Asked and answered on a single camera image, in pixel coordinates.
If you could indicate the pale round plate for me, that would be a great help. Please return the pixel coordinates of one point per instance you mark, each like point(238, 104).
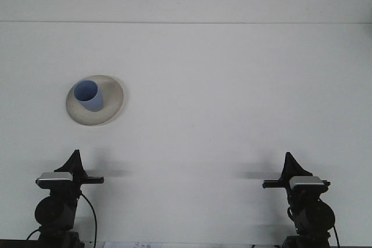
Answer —
point(109, 108)

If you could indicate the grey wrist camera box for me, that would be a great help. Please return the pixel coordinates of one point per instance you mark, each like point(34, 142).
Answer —
point(53, 179)
point(305, 181)

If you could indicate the pale blue cup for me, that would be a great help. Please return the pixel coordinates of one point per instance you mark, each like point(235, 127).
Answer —
point(93, 102)

